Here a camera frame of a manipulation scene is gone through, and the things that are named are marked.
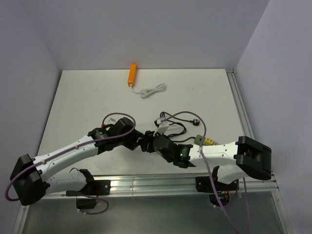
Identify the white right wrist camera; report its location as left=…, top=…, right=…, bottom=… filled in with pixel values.
left=154, top=117, right=169, bottom=136

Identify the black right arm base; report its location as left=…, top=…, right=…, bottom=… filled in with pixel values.
left=195, top=176, right=239, bottom=206

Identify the aluminium right rail frame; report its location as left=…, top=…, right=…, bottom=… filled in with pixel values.
left=225, top=69, right=293, bottom=234

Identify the yellow USB plug adapter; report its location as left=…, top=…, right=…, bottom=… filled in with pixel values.
left=203, top=137, right=215, bottom=146

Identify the aluminium front rail frame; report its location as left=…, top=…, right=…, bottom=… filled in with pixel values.
left=13, top=174, right=284, bottom=234

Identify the black power cable with plug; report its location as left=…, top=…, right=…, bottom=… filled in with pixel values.
left=158, top=111, right=202, bottom=143

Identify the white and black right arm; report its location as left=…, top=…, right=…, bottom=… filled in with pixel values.
left=138, top=131, right=272, bottom=190

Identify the green power strip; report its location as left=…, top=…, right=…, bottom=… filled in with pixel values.
left=194, top=135, right=203, bottom=145

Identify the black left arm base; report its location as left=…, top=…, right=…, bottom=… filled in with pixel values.
left=65, top=180, right=111, bottom=215

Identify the orange power strip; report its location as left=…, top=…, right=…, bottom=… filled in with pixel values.
left=127, top=63, right=137, bottom=87

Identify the aluminium rail frame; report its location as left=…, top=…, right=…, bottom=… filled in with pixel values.
left=225, top=69, right=293, bottom=234
left=13, top=174, right=284, bottom=234

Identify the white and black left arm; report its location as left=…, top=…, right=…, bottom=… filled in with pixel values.
left=10, top=117, right=144, bottom=206

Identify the white power cable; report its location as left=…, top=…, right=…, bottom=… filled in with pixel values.
left=130, top=83, right=168, bottom=99

